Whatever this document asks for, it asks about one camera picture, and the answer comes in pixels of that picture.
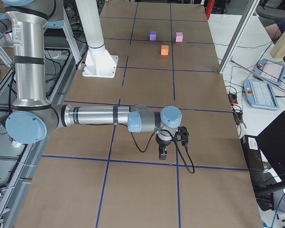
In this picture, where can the far blue teach pendant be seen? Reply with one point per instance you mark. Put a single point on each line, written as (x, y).
(270, 70)

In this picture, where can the aluminium frame rail left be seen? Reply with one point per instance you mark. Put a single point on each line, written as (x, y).
(10, 170)

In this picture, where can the orange block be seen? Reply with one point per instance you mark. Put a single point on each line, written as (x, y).
(164, 50)

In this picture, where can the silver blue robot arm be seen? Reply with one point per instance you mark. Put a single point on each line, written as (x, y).
(33, 116)

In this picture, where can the blue teach pendant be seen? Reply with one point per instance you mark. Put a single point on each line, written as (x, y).
(260, 94)
(270, 70)

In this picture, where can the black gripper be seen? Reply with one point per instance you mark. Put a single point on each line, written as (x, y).
(162, 143)

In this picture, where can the purple block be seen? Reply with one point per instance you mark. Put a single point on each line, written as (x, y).
(153, 36)

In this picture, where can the near blue teach pendant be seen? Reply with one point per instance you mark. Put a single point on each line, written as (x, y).
(260, 94)

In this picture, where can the pink block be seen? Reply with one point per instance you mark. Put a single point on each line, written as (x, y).
(179, 37)

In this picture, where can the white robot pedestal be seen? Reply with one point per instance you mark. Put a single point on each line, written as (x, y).
(99, 62)

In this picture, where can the black laptop computer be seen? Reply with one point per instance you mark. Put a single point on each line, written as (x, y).
(271, 142)

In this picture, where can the aluminium frame post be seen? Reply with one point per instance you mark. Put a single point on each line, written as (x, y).
(248, 12)

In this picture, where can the black power strip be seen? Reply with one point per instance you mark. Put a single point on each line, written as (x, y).
(233, 98)

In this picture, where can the brown paper table cover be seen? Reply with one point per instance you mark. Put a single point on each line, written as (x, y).
(105, 177)

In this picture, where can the black box with label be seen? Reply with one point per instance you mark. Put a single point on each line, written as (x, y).
(252, 153)

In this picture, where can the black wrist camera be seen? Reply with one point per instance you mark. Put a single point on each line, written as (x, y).
(182, 136)

